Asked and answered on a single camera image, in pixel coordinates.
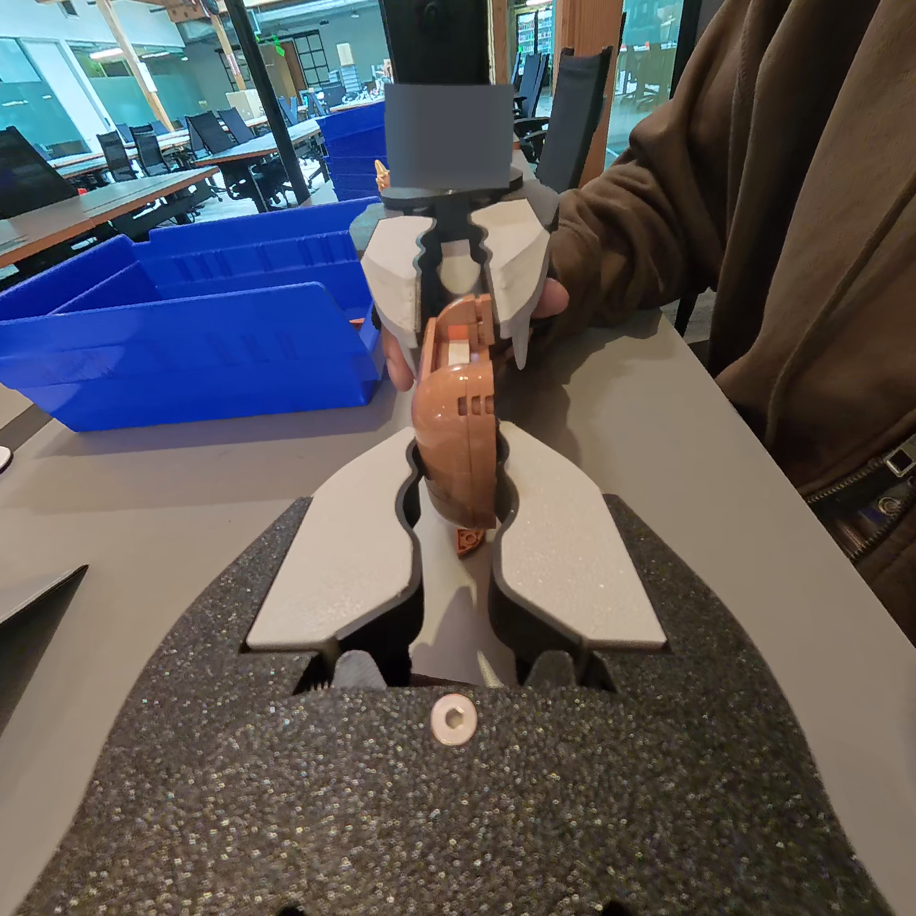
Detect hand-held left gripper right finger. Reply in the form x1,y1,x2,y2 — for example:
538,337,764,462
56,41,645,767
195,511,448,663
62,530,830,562
490,421,670,651

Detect person's right hand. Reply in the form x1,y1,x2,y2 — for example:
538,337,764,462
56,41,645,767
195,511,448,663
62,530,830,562
383,275,571,393

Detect large blue plastic bin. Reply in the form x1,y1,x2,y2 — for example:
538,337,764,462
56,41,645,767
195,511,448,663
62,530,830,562
0,199,387,434

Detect black desk monitor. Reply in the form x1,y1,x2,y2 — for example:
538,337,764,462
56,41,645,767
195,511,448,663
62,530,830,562
0,127,77,220

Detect stacked blue plastic bins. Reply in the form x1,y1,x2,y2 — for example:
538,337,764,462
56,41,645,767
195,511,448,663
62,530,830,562
315,99,393,205

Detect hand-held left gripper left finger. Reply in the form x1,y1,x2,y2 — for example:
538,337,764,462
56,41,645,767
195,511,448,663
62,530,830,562
245,429,425,652

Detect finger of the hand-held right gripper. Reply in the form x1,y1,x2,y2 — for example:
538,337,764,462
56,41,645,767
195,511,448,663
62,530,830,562
360,215,437,353
468,199,552,370

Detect person's right forearm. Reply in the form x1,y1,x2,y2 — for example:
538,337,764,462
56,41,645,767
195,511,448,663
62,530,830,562
554,107,724,333

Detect wooden post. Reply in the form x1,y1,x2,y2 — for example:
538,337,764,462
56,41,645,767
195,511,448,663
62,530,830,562
554,0,625,73

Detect black ceiling pole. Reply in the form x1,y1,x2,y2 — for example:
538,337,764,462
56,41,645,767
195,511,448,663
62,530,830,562
225,0,313,210

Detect black mesh chair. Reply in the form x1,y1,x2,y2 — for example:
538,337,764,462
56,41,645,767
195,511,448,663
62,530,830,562
535,46,615,196

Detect row of black office chairs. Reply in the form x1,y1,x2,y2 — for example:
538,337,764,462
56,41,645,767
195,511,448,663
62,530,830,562
96,107,255,183

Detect wooden office desk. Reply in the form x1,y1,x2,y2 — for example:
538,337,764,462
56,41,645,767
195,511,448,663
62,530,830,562
195,116,324,173
0,166,224,269

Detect brown rounded lego assembly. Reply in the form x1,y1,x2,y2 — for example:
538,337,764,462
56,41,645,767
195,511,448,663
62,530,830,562
413,293,500,532

